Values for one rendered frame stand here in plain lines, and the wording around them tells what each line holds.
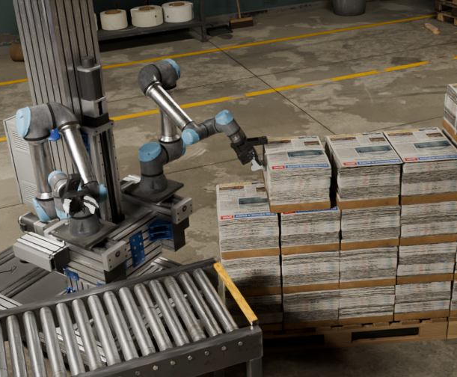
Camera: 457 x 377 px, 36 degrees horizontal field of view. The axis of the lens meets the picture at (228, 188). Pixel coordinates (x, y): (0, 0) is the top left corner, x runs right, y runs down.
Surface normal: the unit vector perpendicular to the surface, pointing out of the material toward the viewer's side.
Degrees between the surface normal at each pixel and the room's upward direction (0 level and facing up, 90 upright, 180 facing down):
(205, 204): 0
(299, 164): 2
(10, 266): 0
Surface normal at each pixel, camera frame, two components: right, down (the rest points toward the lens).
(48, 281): -0.05, -0.89
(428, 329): 0.05, 0.46
